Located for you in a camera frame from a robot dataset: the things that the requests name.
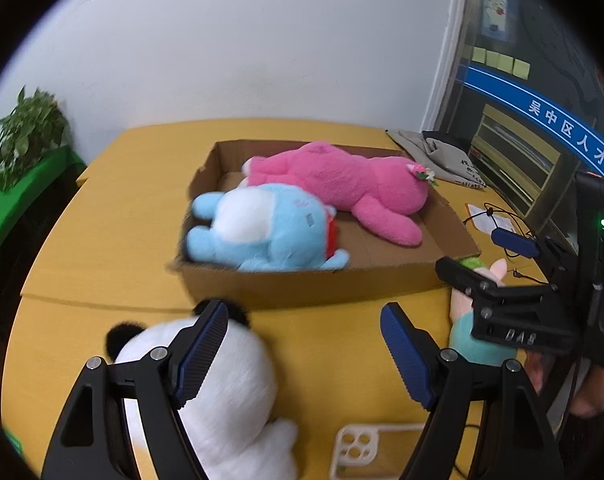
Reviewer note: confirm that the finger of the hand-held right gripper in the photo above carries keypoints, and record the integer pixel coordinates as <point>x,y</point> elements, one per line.
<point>462,272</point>
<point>514,242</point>

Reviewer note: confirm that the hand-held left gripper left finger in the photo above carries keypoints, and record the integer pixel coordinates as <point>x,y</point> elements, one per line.
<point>201,355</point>

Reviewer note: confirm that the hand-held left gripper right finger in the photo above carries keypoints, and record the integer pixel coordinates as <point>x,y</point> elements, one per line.
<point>407,355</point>

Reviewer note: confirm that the panda plush toy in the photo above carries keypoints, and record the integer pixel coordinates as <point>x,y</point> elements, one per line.
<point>231,390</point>

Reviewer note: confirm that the pink pig plush toy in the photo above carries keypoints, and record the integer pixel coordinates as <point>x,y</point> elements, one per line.
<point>464,335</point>

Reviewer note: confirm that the clear phone case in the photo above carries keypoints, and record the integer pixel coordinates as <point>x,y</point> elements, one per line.
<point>342,440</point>

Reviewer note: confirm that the cardboard box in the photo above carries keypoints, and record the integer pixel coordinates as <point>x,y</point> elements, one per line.
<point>302,290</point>

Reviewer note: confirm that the person's right hand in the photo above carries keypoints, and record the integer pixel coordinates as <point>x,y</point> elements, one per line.
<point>599,390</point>

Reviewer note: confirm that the white paper sheet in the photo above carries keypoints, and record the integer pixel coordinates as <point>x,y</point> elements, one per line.
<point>477,212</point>

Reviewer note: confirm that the grey slatted rack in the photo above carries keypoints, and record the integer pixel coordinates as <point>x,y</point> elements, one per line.
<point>512,150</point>

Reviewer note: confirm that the grey cloth bag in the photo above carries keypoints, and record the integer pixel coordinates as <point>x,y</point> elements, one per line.
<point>442,160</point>

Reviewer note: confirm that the blue and white plush toy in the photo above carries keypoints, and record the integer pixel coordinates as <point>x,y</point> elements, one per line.
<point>282,230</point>

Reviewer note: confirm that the blue banner strip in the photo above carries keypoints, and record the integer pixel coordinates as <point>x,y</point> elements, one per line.
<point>507,90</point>

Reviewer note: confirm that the yellow sticky note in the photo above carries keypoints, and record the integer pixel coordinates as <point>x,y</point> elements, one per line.
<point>506,62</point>
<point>521,68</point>
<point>479,55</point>
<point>493,58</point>

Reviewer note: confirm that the cartoon poster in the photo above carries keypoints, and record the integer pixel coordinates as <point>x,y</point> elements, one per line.
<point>499,5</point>

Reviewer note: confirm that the green planter ledge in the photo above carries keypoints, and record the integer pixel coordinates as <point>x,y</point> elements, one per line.
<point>11,210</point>

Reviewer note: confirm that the green potted plant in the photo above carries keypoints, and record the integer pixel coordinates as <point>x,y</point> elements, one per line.
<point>26,135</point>

